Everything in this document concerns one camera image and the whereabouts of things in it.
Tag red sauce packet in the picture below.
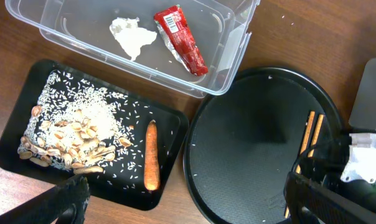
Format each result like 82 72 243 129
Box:
154 5 209 77

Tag grey dishwasher rack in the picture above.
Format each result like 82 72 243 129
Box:
349 58 376 129

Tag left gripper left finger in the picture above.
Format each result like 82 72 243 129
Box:
0 175 90 224

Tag round black tray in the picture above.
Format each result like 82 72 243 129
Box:
184 67 344 223

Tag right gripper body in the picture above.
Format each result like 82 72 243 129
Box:
292 131 376 213

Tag rice and food scraps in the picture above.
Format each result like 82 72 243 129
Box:
17 70 149 181

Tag white tissue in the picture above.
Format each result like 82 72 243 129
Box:
110 17 157 61

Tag black rectangular tray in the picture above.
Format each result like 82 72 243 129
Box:
0 60 189 210

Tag clear plastic bin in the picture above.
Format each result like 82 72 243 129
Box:
5 0 260 98

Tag orange carrot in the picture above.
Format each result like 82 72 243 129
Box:
144 119 161 191

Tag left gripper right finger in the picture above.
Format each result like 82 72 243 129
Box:
284 172 376 224

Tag wooden chopstick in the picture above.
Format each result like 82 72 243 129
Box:
311 114 324 146
295 110 316 175

